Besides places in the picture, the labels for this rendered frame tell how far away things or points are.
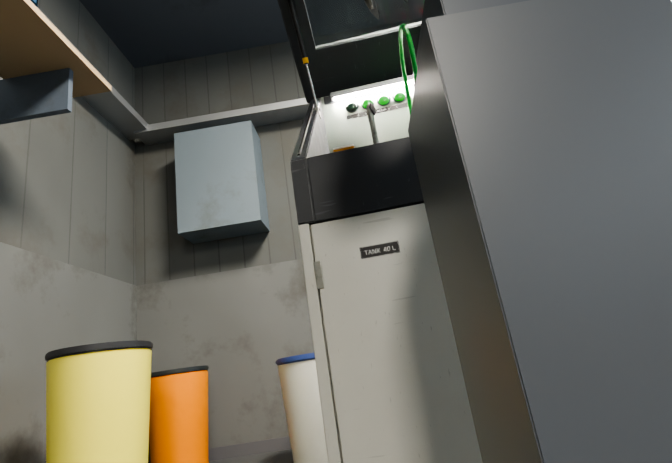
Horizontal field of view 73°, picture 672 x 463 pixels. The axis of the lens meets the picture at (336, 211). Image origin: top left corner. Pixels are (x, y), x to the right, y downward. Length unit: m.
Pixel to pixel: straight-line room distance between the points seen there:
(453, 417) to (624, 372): 0.57
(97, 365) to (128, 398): 0.19
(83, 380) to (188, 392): 1.00
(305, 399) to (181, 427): 0.85
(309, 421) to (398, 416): 1.69
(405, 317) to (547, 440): 0.59
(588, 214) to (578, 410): 0.16
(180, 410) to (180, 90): 2.71
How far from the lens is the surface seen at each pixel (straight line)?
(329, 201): 1.03
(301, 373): 2.61
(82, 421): 2.26
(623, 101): 0.51
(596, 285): 0.43
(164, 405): 3.13
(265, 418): 3.53
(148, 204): 4.08
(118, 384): 2.26
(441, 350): 0.96
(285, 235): 3.63
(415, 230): 0.99
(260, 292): 3.56
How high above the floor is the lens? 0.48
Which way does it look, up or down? 19 degrees up
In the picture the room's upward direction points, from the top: 9 degrees counter-clockwise
